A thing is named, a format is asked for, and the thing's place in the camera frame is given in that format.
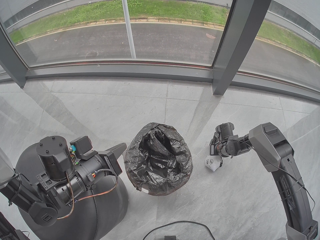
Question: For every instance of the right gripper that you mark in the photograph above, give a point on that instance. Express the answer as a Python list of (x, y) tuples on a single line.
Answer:
[(217, 150)]

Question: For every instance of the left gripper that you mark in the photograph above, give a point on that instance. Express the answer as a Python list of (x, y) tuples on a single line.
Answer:
[(100, 166)]

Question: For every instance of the black plastic bag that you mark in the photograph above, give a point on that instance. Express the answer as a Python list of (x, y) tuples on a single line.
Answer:
[(160, 159)]

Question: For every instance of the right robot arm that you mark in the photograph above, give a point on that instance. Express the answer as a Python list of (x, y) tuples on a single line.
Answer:
[(270, 144)]

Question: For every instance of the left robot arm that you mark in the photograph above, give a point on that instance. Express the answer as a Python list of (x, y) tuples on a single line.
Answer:
[(53, 159)]

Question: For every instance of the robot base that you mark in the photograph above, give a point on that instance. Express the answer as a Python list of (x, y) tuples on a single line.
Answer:
[(170, 238)]

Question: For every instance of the crumpled black plastic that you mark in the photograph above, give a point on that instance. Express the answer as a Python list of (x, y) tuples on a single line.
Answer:
[(216, 137)]

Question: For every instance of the white trash bin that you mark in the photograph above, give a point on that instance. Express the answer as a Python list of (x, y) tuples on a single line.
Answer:
[(145, 190)]

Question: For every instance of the window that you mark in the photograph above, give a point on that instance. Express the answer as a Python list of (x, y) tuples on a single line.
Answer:
[(230, 46)]

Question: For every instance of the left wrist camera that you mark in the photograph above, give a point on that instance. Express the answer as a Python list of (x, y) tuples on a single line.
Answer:
[(81, 146)]

